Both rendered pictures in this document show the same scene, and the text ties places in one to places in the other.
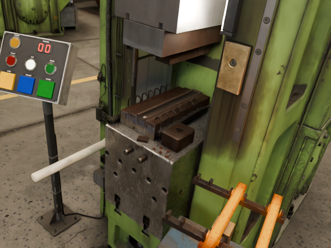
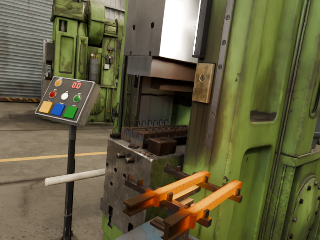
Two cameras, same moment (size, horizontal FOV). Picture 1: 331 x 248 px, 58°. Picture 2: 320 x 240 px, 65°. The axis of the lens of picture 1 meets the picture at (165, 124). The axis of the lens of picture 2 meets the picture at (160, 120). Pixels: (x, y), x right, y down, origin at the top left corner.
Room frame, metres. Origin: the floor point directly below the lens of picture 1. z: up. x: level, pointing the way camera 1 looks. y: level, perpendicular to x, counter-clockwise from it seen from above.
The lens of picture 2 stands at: (-0.13, -0.28, 1.27)
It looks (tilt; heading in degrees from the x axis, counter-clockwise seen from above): 9 degrees down; 12
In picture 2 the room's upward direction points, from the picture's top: 7 degrees clockwise
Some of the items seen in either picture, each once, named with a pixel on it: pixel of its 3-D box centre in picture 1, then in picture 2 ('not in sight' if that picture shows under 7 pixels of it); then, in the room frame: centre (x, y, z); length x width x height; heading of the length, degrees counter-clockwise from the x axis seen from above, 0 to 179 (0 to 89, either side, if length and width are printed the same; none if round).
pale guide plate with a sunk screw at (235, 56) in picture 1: (232, 68); (203, 83); (1.02, -0.21, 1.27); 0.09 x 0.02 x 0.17; 54
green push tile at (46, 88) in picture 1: (46, 89); (71, 112); (1.22, 0.55, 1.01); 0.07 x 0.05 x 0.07; 79
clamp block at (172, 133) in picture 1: (178, 137); (162, 145); (1.04, -0.06, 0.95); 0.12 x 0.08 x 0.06; 144
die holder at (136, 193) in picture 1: (171, 157); (163, 180); (1.24, -0.05, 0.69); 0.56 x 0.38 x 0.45; 144
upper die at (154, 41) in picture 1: (177, 31); (169, 70); (1.27, 0.00, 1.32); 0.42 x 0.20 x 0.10; 144
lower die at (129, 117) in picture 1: (167, 108); (161, 133); (1.27, 0.00, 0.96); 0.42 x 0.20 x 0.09; 144
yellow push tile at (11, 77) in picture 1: (7, 80); (46, 107); (1.25, 0.75, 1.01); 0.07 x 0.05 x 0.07; 79
